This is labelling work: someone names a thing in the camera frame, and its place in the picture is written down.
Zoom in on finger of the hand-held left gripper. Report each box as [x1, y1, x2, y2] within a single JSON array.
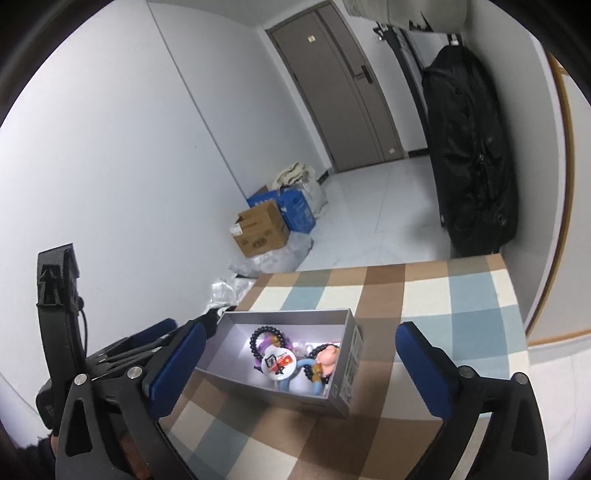
[[92, 318, 178, 365], [88, 308, 223, 379]]

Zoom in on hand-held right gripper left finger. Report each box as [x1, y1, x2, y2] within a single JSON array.
[[55, 320, 207, 480]]

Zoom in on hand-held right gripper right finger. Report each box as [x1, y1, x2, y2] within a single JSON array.
[[394, 322, 550, 480]]

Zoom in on grey cardboard box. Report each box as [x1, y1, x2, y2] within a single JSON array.
[[196, 308, 363, 418]]

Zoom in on lilac bracelet with gold beads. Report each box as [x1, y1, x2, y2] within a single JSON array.
[[256, 336, 296, 360]]

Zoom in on round badge with red print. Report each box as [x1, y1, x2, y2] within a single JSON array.
[[261, 348, 296, 381]]

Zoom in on pink pig toy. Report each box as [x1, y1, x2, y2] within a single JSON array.
[[318, 345, 341, 377]]

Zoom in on light blue ring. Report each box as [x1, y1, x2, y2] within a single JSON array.
[[277, 357, 335, 395]]

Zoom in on person's left hand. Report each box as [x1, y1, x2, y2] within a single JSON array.
[[117, 425, 151, 480]]

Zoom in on crumpled plastic bag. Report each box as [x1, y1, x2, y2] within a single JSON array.
[[205, 274, 257, 310]]

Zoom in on checkered tablecloth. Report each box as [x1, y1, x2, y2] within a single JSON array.
[[157, 253, 529, 480]]

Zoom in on white plastic bags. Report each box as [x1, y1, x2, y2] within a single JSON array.
[[228, 233, 315, 278]]

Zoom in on brown cardboard box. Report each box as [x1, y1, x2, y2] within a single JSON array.
[[227, 199, 291, 258]]

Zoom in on white sack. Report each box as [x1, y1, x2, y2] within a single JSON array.
[[295, 173, 329, 217]]

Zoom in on beige cloth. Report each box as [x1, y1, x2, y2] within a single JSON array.
[[276, 162, 317, 190]]

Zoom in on black backpack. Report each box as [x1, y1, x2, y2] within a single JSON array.
[[421, 44, 520, 259]]

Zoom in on grey door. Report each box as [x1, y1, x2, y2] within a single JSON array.
[[265, 0, 407, 174]]

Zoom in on black coat rack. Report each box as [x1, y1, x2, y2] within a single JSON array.
[[372, 21, 432, 158]]

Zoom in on white jacket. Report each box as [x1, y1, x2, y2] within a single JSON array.
[[344, 0, 467, 31]]

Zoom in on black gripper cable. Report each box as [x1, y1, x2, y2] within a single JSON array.
[[76, 298, 90, 358]]

